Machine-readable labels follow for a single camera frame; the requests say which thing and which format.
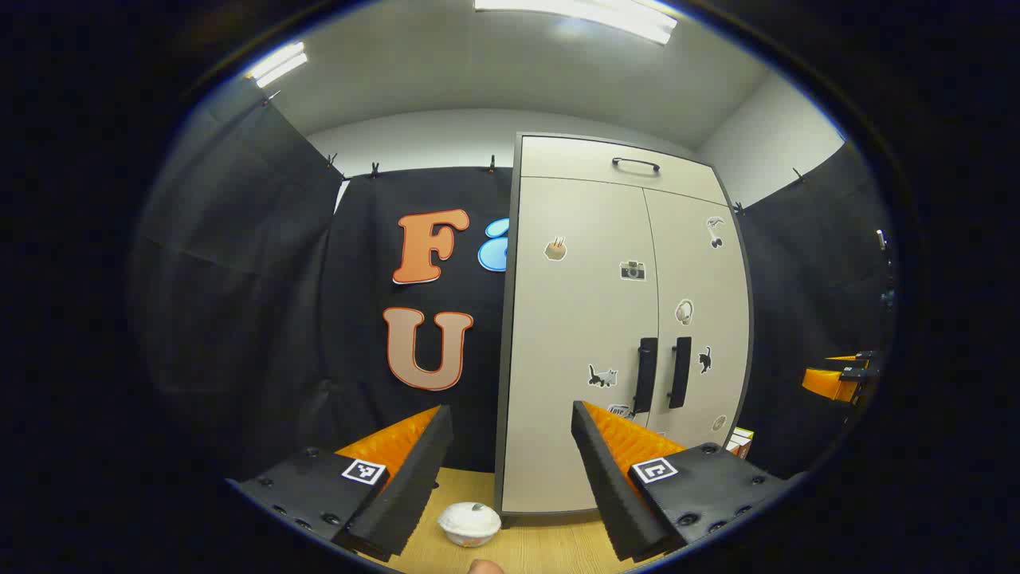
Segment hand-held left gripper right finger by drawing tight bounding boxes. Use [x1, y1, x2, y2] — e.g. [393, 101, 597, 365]
[571, 401, 806, 563]

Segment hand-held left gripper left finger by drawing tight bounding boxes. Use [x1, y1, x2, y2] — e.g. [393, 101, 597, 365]
[227, 404, 455, 563]

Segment beige cabinet door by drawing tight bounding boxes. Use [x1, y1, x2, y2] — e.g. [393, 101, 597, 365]
[644, 187, 751, 451]
[502, 177, 661, 515]

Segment beige double-door shoe cabinet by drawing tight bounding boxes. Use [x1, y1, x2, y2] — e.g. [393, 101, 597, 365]
[494, 132, 754, 527]

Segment white lidded bowl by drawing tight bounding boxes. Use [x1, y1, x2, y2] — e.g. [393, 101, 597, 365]
[437, 501, 503, 548]

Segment black backdrop cloth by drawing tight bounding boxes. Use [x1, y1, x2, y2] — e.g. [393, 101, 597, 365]
[131, 80, 897, 479]

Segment wide ceiling light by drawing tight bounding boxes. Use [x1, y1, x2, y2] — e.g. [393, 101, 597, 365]
[474, 0, 678, 46]

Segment long ceiling light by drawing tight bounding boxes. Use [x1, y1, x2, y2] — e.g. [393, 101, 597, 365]
[245, 41, 309, 88]

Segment beige cabinet panel with handle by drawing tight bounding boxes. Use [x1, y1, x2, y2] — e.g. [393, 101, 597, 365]
[520, 136, 730, 206]

